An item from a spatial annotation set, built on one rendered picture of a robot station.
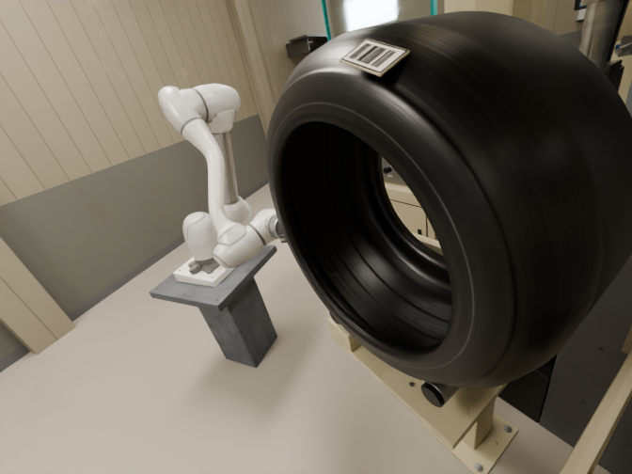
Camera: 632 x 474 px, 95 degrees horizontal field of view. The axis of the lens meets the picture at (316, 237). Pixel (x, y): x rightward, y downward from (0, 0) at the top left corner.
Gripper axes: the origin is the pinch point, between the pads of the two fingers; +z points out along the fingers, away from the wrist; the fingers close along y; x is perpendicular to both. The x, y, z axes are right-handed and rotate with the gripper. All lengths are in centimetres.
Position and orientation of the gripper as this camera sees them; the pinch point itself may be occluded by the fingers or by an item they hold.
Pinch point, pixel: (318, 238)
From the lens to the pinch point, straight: 82.6
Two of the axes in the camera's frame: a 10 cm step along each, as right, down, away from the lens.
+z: 5.3, 1.8, -8.3
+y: 8.0, -4.3, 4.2
